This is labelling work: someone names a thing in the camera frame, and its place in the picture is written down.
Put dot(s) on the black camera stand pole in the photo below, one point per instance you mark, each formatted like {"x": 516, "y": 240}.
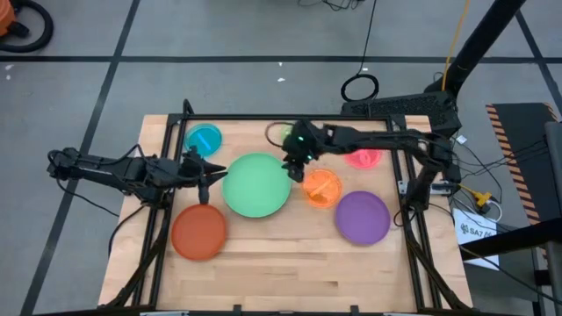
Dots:
{"x": 478, "y": 39}

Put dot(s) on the orange vacuum cleaner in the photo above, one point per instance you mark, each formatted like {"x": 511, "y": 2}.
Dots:
{"x": 5, "y": 17}

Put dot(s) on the purple plastic plate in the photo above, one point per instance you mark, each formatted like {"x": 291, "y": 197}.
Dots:
{"x": 362, "y": 218}

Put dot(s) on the small translucent orange plate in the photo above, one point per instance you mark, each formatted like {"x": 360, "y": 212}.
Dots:
{"x": 322, "y": 189}

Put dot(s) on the black aluminium table frame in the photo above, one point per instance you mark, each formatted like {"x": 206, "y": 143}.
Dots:
{"x": 281, "y": 117}

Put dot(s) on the small translucent pink plate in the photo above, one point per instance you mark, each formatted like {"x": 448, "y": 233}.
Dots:
{"x": 363, "y": 160}

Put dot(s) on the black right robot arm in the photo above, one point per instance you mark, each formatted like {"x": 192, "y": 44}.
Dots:
{"x": 377, "y": 138}

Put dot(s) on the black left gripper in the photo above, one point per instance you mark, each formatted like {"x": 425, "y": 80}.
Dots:
{"x": 195, "y": 169}

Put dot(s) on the white paper sign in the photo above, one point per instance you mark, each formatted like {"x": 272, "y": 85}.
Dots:
{"x": 472, "y": 237}

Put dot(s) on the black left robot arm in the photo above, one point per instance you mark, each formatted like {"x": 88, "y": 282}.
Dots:
{"x": 110, "y": 169}

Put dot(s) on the black power adapter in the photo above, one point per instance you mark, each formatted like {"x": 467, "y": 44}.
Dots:
{"x": 452, "y": 173}

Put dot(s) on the small translucent green plate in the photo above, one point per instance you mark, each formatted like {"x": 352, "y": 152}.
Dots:
{"x": 286, "y": 131}

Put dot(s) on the yellow plug connector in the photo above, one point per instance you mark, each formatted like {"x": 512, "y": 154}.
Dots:
{"x": 482, "y": 198}

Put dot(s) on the grey upright post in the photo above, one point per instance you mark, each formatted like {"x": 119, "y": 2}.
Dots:
{"x": 555, "y": 184}

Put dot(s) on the black slanted bar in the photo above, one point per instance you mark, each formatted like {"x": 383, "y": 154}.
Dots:
{"x": 513, "y": 239}

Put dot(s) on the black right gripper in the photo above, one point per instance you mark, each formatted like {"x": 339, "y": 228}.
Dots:
{"x": 303, "y": 142}

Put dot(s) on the small white tag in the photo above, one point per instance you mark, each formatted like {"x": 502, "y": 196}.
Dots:
{"x": 461, "y": 139}

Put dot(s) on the black hazard-striped mat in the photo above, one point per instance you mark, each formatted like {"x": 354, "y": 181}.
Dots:
{"x": 518, "y": 131}

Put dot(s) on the small translucent cyan plate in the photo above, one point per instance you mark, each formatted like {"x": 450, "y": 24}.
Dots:
{"x": 203, "y": 138}

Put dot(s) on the opaque orange-red plastic plate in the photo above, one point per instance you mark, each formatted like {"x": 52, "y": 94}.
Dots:
{"x": 198, "y": 232}

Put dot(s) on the large green plastic plate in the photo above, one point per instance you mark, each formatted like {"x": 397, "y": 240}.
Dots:
{"x": 254, "y": 186}

